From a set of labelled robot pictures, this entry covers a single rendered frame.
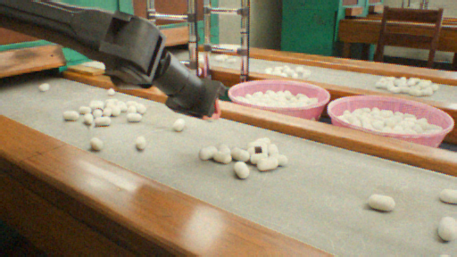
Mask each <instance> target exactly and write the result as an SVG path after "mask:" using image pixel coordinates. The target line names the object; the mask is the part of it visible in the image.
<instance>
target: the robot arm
mask: <svg viewBox="0 0 457 257"><path fill-rule="evenodd" d="M0 28H3V29H9V30H11V31H16V32H19V33H21V34H23V35H24V34H25V35H28V36H31V37H37V38H39V39H41V40H46V41H48V42H51V43H56V44H57V45H60V46H66V47H67V48H70V50H74V51H76V52H78V53H79V54H82V55H84V56H85V57H87V58H88V59H89V60H92V61H97V62H100V63H103V64H104V67H105V70H104V71H105V72H106V74H108V75H109V76H110V80H111V82H112V83H113V85H114V86H115V87H117V88H120V89H149V88H151V87H152V86H154V87H156V88H157V89H159V90H160V91H162V92H163V93H164V94H165V95H167V96H168V99H167V100H166V102H165V106H166V107H168V108H169V109H171V110H172V111H173V112H175V113H180V114H183V115H186V116H188V117H191V118H196V119H198V120H218V119H219V117H220V115H221V111H220V107H219V103H218V98H220V97H223V96H224V95H225V93H226V87H225V86H223V85H222V83H221V82H219V81H216V80H211V79H203V78H198V77H197V76H196V75H195V74H193V72H192V71H191V70H189V69H188V68H187V67H186V66H185V65H184V64H183V63H181V62H180V61H179V60H178V59H177V58H176V57H175V56H173V54H171V53H170V52H169V50H165V49H163V48H164V46H165V41H166V37H165V35H163V34H162V32H161V31H160V30H158V28H157V27H156V26H155V25H154V24H153V23H152V22H150V21H149V20H147V19H145V18H142V17H140V16H135V15H132V14H130V13H127V12H126V13H124V12H121V11H119V10H115V12H111V11H109V10H107V11H106V10H105V9H102V8H99V7H92V8H87V7H83V6H78V5H71V4H66V3H61V2H58V1H56V0H0Z"/></svg>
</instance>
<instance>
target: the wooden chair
mask: <svg viewBox="0 0 457 257"><path fill-rule="evenodd" d="M444 10H445V9H444V8H439V9H438V10H433V9H418V8H396V7H389V5H384V11H383V14H382V19H381V26H380V30H379V33H378V43H377V48H376V56H375V61H374V62H380V59H381V54H382V50H383V42H384V38H389V39H398V40H406V41H414V42H421V43H429V44H431V45H430V52H429V55H428V64H427V68H426V69H431V70H432V68H433V65H434V58H435V55H436V46H437V42H438V39H439V33H440V30H441V27H442V26H441V24H442V20H443V17H444ZM387 20H389V21H414V22H426V23H435V30H434V33H433V37H431V36H423V35H415V34H406V33H396V32H386V23H387Z"/></svg>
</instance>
